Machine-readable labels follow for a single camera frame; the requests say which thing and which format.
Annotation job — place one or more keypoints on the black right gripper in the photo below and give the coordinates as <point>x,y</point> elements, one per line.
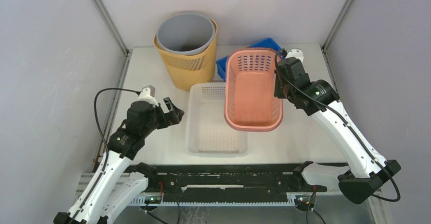
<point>278,93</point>

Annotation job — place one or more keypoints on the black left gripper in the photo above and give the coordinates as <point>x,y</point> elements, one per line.
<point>173,117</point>

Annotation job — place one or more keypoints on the white perforated plastic basket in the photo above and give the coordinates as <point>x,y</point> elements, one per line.
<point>207,132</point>

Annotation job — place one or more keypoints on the pink perforated plastic basket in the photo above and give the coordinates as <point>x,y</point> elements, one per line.
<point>250,104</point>

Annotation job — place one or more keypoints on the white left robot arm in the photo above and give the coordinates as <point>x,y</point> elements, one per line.
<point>100,202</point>

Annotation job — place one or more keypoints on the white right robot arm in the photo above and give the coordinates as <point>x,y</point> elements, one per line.
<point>366,170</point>

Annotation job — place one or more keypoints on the yellow ribbed waste bin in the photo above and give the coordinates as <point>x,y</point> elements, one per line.
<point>185,71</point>

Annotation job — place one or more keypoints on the grey inner bin liner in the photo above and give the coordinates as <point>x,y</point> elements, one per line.
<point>186,34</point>

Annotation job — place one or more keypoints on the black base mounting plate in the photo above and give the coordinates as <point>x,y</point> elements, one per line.
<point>222,185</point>

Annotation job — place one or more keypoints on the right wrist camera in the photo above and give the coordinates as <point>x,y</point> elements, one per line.
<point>295,53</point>

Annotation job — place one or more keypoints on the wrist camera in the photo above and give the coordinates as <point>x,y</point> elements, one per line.
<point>295,53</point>
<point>147,94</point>

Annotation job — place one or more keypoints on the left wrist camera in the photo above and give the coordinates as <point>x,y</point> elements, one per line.
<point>147,94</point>

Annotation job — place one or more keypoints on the aluminium frame rail left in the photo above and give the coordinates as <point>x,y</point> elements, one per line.
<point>113,64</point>

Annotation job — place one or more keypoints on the aluminium frame rail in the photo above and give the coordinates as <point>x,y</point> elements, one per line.
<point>113,64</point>
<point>332,33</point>

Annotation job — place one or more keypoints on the aluminium frame rail right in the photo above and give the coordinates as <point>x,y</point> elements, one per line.
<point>332,33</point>

